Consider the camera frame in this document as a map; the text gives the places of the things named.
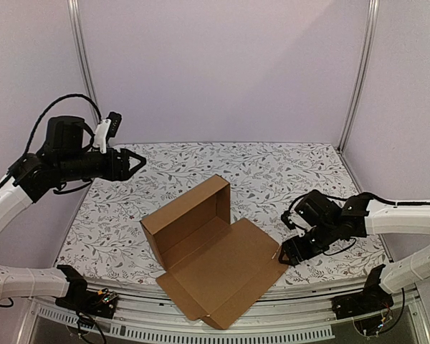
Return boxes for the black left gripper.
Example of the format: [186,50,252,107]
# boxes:
[57,147,146,182]

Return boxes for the brown cardboard box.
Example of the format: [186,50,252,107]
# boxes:
[140,175,287,330]

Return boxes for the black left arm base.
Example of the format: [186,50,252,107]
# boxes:
[55,264,118,319]

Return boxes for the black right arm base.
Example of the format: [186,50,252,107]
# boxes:
[331,264,393,320]

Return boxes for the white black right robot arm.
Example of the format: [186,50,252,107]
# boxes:
[278,190,430,312]

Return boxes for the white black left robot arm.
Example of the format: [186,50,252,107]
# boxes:
[0,112,146,311]

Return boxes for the floral patterned table mat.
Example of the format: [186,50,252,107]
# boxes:
[55,142,393,292]

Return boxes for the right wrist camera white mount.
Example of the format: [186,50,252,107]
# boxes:
[280,210,307,237]

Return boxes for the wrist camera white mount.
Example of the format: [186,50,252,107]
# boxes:
[280,210,307,237]
[92,112,123,154]

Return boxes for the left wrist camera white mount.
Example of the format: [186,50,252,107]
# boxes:
[92,112,123,154]

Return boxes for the aluminium front rail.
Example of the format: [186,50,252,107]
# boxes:
[20,278,430,343]

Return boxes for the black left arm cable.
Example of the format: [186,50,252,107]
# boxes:
[23,93,103,158]

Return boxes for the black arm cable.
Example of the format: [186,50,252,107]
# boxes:
[329,193,430,207]
[23,93,103,158]

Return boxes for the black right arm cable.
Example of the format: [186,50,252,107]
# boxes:
[329,193,430,207]

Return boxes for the left aluminium frame post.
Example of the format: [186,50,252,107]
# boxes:
[67,0,97,103]

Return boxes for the aluminium frame post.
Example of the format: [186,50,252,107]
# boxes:
[336,0,381,151]
[67,0,97,103]

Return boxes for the right aluminium frame post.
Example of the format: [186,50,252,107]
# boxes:
[336,0,381,151]

